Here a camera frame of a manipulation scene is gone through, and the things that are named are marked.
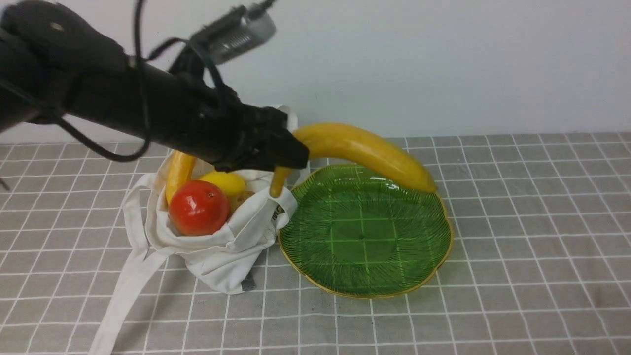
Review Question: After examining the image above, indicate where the red orange round fruit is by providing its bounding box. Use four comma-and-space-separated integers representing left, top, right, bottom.
168, 180, 230, 237

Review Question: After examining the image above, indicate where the large yellow banana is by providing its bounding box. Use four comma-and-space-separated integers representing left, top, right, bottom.
293, 123, 437, 193

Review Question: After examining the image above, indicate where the yellow lemon fruit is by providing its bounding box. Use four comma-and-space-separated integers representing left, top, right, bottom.
198, 171, 246, 197

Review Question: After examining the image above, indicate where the brownish green small fruit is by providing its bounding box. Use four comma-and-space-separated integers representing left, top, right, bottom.
228, 190, 255, 215

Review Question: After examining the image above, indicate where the white cloth tote bag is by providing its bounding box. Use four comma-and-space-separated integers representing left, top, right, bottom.
88, 152, 297, 355

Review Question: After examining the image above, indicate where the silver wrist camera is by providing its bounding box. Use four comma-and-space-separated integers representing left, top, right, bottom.
191, 0, 277, 66

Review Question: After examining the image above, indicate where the grey checkered tablecloth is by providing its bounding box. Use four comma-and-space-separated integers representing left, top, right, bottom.
0, 132, 631, 355

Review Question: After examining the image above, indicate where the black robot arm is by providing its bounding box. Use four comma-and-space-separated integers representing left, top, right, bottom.
1, 0, 309, 172

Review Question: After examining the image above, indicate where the upright yellow banana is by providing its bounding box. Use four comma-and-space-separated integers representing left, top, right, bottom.
165, 151, 198, 205

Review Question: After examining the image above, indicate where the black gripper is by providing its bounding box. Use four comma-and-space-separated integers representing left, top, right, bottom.
199, 103, 309, 172

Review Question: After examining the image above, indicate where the green glass fruit plate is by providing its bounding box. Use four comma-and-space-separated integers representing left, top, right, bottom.
277, 164, 455, 299

